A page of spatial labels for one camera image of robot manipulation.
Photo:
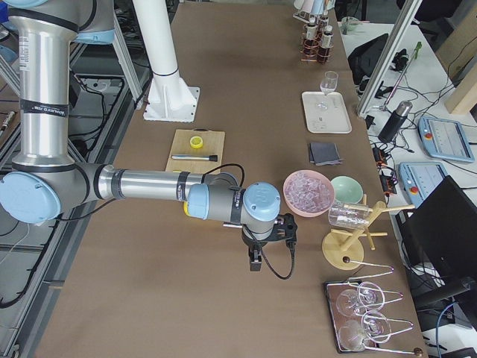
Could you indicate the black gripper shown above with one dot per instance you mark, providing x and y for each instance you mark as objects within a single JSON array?
[{"x": 252, "y": 245}]

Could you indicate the copper wire bottle basket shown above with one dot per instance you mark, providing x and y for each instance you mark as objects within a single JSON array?
[{"x": 313, "y": 58}]

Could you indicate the tea bottle white cap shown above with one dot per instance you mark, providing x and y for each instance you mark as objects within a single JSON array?
[{"x": 325, "y": 44}]

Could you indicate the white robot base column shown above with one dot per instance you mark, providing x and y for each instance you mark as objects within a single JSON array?
[{"x": 170, "y": 99}]

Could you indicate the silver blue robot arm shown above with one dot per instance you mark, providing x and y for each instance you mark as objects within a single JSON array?
[{"x": 45, "y": 181}]

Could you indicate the pink bowl of ice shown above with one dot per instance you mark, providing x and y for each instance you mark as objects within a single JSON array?
[{"x": 308, "y": 193}]

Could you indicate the black glass tray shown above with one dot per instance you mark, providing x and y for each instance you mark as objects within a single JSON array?
[{"x": 332, "y": 290}]

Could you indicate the clear glass mug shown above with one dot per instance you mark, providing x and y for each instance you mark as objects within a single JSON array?
[{"x": 351, "y": 216}]

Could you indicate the steel muddler black tip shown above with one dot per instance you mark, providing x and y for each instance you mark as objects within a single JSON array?
[{"x": 191, "y": 157}]

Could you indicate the green ceramic bowl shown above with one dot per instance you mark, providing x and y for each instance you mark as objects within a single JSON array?
[{"x": 347, "y": 190}]

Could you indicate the hanging wine glass upper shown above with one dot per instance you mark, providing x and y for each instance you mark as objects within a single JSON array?
[{"x": 358, "y": 300}]

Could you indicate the hanging wine glass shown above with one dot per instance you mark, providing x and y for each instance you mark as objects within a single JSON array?
[
  {"x": 358, "y": 300},
  {"x": 372, "y": 330}
]

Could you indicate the folded grey cloth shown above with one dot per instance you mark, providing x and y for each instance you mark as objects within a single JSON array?
[{"x": 324, "y": 153}]

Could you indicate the bamboo cutting board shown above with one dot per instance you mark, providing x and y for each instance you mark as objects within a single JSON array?
[{"x": 213, "y": 143}]

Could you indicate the hanging wine glass lower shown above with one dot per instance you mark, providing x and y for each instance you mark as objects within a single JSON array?
[{"x": 372, "y": 330}]

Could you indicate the lemon half slice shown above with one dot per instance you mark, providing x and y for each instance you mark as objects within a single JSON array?
[{"x": 196, "y": 142}]

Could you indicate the white rabbit tray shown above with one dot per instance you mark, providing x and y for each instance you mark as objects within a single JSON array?
[{"x": 325, "y": 114}]

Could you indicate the blue teach pendant near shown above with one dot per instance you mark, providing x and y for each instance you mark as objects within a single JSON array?
[{"x": 419, "y": 179}]

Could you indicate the blue teach pendant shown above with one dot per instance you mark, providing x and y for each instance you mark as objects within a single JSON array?
[
  {"x": 444, "y": 139},
  {"x": 419, "y": 179}
]

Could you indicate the black monitor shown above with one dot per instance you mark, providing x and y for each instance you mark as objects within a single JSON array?
[{"x": 442, "y": 231}]

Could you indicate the clear wine glass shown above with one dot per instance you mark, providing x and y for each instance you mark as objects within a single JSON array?
[{"x": 327, "y": 86}]

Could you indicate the black thermos bottle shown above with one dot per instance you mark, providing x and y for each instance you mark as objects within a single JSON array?
[{"x": 395, "y": 122}]

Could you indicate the blue teach pendant far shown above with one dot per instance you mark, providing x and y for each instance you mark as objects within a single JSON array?
[{"x": 444, "y": 139}]

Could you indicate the wire wine glass rack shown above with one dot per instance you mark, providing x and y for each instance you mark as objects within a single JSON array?
[{"x": 398, "y": 326}]

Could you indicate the aluminium frame post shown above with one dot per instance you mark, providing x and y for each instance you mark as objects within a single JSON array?
[{"x": 404, "y": 19}]

